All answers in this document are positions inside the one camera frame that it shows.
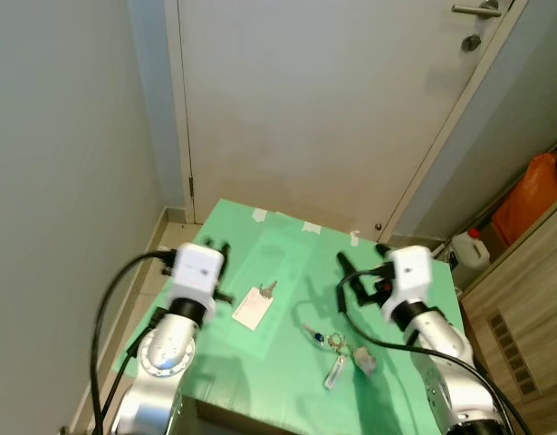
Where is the white tag with key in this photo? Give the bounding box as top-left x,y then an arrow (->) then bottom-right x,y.
231,278 -> 280,332

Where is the green table cover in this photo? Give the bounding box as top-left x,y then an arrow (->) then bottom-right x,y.
124,198 -> 466,435

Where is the white jug red cap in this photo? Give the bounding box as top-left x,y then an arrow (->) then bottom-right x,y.
450,227 -> 493,272

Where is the key bunch with fobs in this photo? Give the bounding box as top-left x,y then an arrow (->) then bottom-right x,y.
301,321 -> 379,392

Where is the white door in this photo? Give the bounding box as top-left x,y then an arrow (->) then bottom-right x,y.
165,0 -> 533,244

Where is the wooden cabinet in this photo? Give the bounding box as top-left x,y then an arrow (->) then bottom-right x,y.
459,193 -> 557,435

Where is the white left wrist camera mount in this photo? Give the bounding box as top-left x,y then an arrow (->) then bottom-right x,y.
169,243 -> 226,307

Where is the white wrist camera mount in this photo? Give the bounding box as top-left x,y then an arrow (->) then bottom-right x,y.
387,246 -> 435,314
169,243 -> 226,307

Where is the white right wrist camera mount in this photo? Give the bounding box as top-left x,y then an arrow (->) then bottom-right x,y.
387,246 -> 435,314

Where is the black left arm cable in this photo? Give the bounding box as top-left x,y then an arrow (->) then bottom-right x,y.
88,251 -> 176,435

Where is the silver door handle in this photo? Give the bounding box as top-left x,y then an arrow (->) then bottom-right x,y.
452,0 -> 504,20

